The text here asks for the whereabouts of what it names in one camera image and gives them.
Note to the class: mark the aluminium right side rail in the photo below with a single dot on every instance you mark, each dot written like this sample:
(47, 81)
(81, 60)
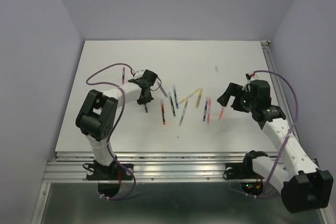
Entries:
(276, 81)

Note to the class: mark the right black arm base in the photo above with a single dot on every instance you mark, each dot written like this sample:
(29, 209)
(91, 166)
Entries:
(244, 170)

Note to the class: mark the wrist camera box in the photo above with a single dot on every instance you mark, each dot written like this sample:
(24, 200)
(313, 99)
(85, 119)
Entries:
(251, 77)
(137, 72)

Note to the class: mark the yellow pen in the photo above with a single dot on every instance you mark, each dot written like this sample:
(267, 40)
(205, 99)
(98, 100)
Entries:
(199, 97)
(190, 95)

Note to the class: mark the green white pen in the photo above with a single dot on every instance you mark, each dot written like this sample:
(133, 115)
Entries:
(183, 113)

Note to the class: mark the aluminium front rail frame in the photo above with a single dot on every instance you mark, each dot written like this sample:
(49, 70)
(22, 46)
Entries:
(148, 167)

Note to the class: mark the light red pen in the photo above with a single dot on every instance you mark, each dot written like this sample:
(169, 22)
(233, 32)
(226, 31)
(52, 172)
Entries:
(209, 111)

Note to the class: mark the magenta pen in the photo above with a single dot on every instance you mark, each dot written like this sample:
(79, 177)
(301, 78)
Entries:
(123, 76)

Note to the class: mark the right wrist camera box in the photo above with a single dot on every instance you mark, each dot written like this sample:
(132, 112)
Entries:
(251, 77)

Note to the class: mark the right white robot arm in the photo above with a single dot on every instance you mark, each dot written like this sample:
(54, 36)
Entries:
(302, 185)

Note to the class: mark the dark blue pen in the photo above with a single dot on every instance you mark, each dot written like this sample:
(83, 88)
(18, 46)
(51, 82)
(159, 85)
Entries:
(205, 109)

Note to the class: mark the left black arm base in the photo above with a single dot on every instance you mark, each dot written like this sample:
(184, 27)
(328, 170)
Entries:
(109, 179)

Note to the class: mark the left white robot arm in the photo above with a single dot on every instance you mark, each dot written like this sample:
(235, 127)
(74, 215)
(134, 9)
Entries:
(96, 116)

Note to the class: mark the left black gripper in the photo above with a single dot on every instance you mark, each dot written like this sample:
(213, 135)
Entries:
(146, 100)

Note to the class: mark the dark green pen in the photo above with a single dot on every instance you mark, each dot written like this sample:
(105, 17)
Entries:
(171, 103)

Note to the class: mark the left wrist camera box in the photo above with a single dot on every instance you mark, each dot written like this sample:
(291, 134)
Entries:
(137, 72)

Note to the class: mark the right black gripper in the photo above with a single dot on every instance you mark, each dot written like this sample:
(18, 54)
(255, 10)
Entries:
(233, 89)

